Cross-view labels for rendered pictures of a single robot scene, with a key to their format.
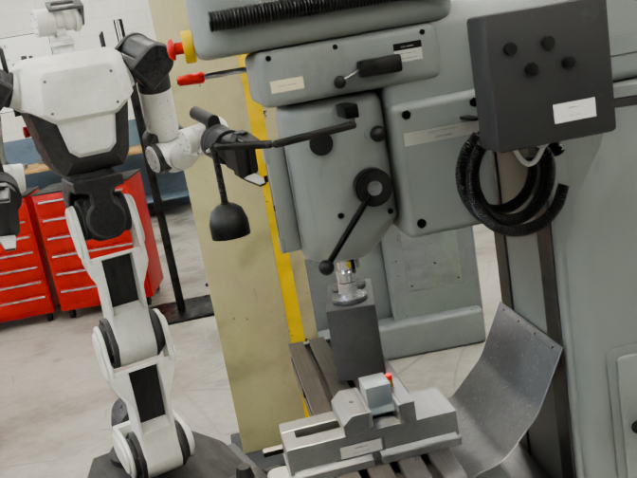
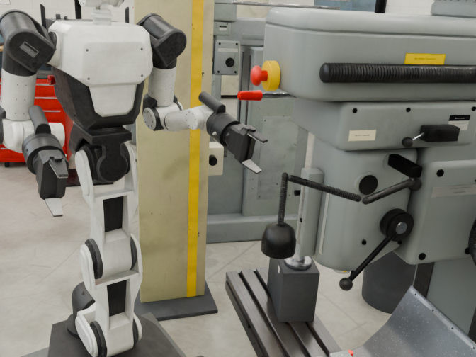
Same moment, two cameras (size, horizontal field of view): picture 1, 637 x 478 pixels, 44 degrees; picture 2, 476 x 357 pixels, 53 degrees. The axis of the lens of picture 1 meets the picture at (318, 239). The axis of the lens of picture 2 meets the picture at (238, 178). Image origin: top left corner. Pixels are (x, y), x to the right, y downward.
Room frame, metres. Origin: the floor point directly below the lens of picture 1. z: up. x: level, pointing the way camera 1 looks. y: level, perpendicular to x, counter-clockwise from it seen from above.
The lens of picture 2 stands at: (0.57, 0.42, 1.91)
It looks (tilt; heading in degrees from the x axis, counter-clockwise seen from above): 21 degrees down; 349
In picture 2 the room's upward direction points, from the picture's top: 3 degrees clockwise
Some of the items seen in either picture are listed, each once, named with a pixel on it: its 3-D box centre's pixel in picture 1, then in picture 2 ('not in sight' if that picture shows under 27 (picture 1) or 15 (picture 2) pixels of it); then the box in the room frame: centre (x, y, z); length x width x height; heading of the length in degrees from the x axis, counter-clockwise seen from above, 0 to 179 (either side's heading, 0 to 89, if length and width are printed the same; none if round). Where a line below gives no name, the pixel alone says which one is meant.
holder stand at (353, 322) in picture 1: (354, 325); (291, 278); (1.92, -0.05, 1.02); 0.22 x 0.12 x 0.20; 177
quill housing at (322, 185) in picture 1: (336, 175); (353, 200); (1.55, -0.06, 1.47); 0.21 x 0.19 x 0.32; 7
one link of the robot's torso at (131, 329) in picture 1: (118, 282); (108, 213); (2.10, 0.56, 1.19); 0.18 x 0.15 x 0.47; 115
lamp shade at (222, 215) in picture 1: (227, 219); (279, 236); (1.42, 0.16, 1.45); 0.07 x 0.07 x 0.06
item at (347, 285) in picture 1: (347, 284); (298, 252); (1.87, -0.05, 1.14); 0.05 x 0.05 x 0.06
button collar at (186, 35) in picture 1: (188, 46); (270, 76); (1.52, 0.18, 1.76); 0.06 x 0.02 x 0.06; 7
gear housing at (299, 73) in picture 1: (337, 64); (381, 112); (1.55, -0.09, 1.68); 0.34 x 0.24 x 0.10; 97
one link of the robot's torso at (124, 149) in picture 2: (100, 215); (104, 160); (2.11, 0.57, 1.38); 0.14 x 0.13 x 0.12; 115
